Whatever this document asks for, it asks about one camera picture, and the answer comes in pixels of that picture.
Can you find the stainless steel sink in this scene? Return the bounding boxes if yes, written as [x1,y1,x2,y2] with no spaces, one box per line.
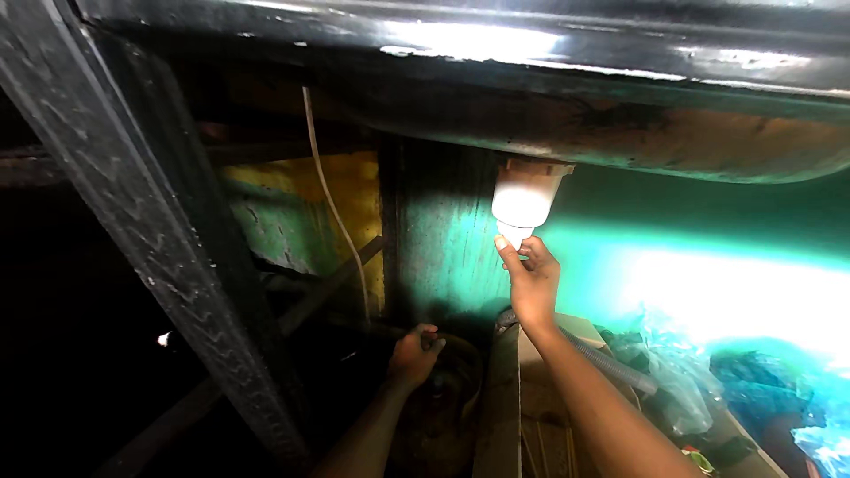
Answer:
[73,0,850,185]

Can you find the diagonal wooden brace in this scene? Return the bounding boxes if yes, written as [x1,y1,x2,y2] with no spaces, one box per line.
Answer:
[279,235,385,337]

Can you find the thin pale cord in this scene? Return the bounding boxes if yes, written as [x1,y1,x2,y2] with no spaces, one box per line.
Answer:
[302,86,372,332]

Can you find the clear plastic bag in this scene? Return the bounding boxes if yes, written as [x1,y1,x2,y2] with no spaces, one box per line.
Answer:
[637,304,725,437]

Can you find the person's left forearm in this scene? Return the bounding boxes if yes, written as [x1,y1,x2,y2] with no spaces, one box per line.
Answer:
[311,377,413,478]

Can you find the white plastic sink drain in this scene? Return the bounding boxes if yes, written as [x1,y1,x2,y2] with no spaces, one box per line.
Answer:
[491,158,576,251]

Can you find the small green round object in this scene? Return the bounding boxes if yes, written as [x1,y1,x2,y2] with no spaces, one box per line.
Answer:
[682,445,716,476]

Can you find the person's right hand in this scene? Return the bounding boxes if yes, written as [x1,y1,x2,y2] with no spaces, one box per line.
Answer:
[494,234,562,339]

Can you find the light blue plastic bag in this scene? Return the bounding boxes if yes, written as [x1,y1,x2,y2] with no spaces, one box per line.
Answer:
[792,425,850,478]

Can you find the narrow dark wooden post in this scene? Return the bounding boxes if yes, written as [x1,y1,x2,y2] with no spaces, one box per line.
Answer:
[378,133,407,321]

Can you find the person's right forearm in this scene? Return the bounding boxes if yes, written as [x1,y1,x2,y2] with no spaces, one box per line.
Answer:
[525,320,706,478]

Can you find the grey corrugated hose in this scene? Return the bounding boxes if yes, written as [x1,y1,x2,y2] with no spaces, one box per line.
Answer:
[495,307,659,397]

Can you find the brown cardboard box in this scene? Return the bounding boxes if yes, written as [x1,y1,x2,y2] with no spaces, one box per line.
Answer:
[473,311,791,478]

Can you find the person's left hand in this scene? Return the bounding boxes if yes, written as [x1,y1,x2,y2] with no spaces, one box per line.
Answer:
[388,323,447,393]

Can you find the dark round container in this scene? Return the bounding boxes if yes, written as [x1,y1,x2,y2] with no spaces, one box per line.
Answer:
[388,332,486,478]

